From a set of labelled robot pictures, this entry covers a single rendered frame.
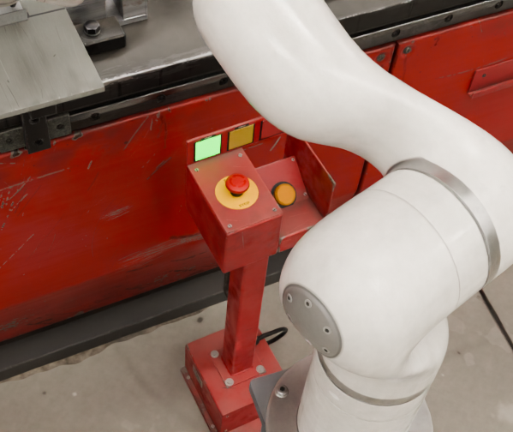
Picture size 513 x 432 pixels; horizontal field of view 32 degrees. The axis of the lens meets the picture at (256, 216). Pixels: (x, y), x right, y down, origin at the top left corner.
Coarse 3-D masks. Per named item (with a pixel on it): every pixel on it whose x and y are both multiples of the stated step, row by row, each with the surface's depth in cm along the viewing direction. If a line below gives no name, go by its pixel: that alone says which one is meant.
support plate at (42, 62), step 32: (32, 0) 141; (0, 32) 137; (32, 32) 137; (64, 32) 138; (0, 64) 133; (32, 64) 133; (64, 64) 134; (0, 96) 129; (32, 96) 129; (64, 96) 130
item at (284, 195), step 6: (282, 186) 157; (288, 186) 157; (276, 192) 157; (282, 192) 157; (288, 192) 157; (294, 192) 157; (276, 198) 157; (282, 198) 157; (288, 198) 157; (294, 198) 158; (282, 204) 157; (288, 204) 157
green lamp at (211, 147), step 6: (210, 138) 149; (216, 138) 150; (198, 144) 149; (204, 144) 150; (210, 144) 150; (216, 144) 151; (198, 150) 150; (204, 150) 151; (210, 150) 152; (216, 150) 152; (198, 156) 151; (204, 156) 152
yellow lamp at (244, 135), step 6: (252, 126) 152; (234, 132) 151; (240, 132) 152; (246, 132) 152; (252, 132) 153; (234, 138) 152; (240, 138) 153; (246, 138) 154; (252, 138) 154; (234, 144) 153; (240, 144) 154
